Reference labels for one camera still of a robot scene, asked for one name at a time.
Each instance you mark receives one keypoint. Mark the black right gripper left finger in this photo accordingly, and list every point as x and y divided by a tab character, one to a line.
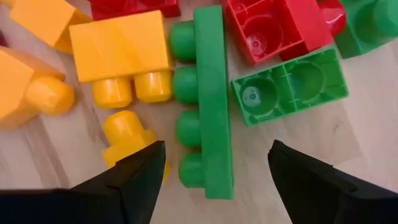
124	193

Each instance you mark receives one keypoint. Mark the red two-stud block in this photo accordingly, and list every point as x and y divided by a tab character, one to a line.
308	28

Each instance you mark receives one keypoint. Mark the green two-stud block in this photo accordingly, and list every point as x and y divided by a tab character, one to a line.
280	93

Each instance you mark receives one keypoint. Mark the small yellow one-stud block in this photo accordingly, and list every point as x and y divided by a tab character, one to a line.
124	130

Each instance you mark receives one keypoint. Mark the red toy block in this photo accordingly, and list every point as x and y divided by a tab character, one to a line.
133	9

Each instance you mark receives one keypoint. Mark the long green four-stud block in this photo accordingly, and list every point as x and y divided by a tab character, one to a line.
214	93

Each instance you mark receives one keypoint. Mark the green toy block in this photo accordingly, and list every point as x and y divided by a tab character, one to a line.
367	28

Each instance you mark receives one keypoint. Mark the large yellow toy block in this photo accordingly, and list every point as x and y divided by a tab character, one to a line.
118	46

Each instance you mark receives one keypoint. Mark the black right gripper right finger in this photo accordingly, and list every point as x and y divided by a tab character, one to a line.
317	196

